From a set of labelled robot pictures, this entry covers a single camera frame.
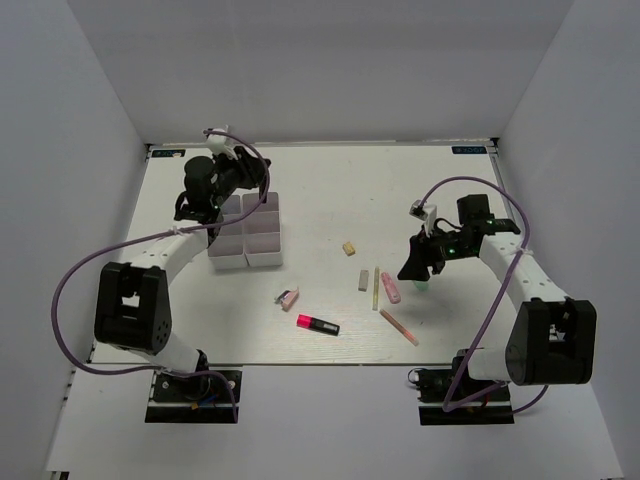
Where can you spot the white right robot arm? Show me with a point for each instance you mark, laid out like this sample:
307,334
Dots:
552,340

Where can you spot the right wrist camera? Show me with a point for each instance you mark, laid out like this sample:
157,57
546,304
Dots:
425,212

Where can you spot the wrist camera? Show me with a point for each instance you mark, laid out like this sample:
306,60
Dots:
425,212
219,144

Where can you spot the blue label sticker right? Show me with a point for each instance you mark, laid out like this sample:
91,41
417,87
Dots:
469,150

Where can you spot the orange slim highlighter pen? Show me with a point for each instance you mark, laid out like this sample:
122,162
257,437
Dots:
399,327

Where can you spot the white organizer container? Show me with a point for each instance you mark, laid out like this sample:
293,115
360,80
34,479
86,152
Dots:
262,234
227,251

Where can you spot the white left organizer container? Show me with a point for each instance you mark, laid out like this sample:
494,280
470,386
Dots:
227,251

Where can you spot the yellow slim highlighter pen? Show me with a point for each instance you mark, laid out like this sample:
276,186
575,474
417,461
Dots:
375,289

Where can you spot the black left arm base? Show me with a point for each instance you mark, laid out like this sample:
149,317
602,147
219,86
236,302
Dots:
194,401

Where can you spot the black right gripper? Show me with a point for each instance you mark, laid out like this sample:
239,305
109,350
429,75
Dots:
422,254

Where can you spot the white right organizer container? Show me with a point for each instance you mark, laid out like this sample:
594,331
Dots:
262,234

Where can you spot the yellow beige eraser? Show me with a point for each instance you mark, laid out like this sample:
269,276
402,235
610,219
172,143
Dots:
348,249

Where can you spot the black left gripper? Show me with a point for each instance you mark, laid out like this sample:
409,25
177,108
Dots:
252,169

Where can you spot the pink black highlighter marker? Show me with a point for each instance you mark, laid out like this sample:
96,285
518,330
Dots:
317,325

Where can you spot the blue label sticker left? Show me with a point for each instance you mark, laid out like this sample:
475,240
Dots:
168,153

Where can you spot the blue label sticker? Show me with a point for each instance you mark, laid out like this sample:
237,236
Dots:
469,150
168,153

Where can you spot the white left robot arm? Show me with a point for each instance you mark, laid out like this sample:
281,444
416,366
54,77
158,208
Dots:
171,307

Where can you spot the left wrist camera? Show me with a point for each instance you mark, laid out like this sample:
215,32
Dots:
219,144

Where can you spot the grey white eraser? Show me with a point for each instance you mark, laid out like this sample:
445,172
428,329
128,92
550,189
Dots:
363,280

